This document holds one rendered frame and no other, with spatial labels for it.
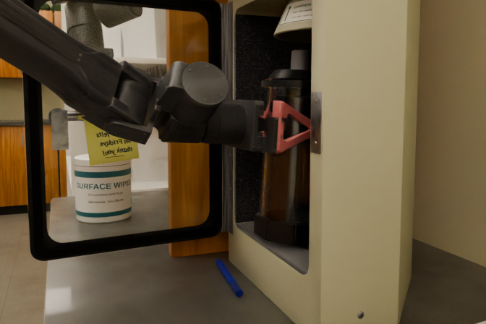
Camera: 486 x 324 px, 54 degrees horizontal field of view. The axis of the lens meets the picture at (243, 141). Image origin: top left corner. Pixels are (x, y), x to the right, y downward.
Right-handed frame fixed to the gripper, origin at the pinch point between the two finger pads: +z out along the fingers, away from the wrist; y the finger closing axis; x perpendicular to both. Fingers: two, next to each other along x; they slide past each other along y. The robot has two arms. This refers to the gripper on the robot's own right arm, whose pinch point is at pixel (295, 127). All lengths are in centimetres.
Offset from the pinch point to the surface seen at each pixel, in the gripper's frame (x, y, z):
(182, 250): 23.9, 22.0, -8.7
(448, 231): 18.6, 7.1, 40.3
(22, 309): 119, 239, -32
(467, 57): -14.5, 3.8, 37.6
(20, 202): 104, 489, -36
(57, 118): 0.9, 12.0, -31.5
